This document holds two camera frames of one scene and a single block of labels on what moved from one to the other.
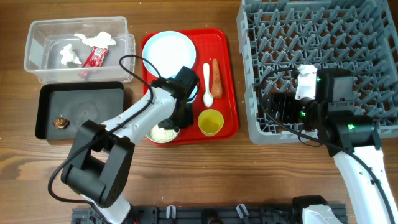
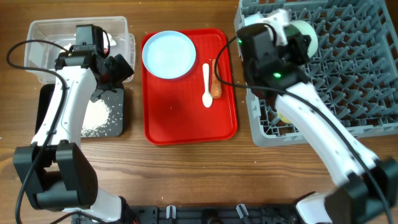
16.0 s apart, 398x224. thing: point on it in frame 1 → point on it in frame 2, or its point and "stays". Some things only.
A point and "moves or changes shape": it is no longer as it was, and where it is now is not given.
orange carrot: [216, 88] stays
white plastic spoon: [208, 99] stays
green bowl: [161, 135] → [295, 27]
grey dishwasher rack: [360, 35] stays
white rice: [162, 134] → [96, 116]
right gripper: [287, 100] → [298, 53]
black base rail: [195, 214] stays
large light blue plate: [169, 52] stays
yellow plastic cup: [210, 121] moves or changes shape
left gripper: [188, 118] → [121, 68]
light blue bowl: [193, 93] → [257, 18]
